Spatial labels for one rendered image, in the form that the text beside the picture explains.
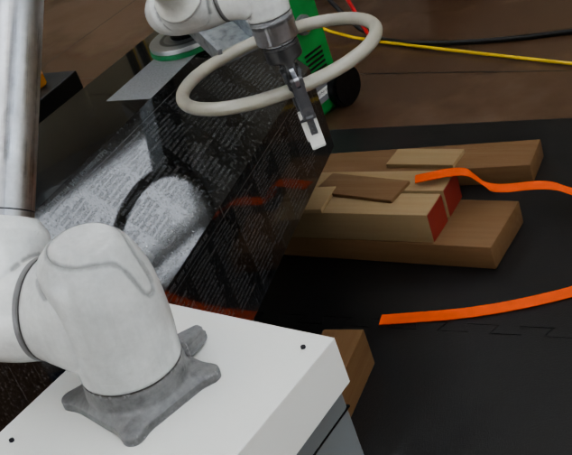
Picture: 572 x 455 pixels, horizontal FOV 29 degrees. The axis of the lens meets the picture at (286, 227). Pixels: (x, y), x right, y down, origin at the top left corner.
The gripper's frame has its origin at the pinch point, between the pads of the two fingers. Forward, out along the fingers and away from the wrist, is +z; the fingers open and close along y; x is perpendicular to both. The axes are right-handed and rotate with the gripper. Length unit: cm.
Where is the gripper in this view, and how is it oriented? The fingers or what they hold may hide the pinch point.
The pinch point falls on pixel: (311, 129)
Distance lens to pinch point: 228.4
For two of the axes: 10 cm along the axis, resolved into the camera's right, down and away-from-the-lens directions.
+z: 3.4, 8.4, 4.4
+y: -1.8, -4.0, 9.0
